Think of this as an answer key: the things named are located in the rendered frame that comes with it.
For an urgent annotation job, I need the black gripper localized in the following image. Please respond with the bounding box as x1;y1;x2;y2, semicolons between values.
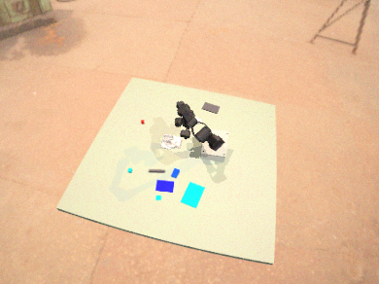
180;119;190;140

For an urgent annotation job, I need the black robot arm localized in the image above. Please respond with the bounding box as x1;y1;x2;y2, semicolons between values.
175;101;225;152

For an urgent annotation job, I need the small blue block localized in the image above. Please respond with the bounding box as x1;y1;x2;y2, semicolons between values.
171;168;180;179

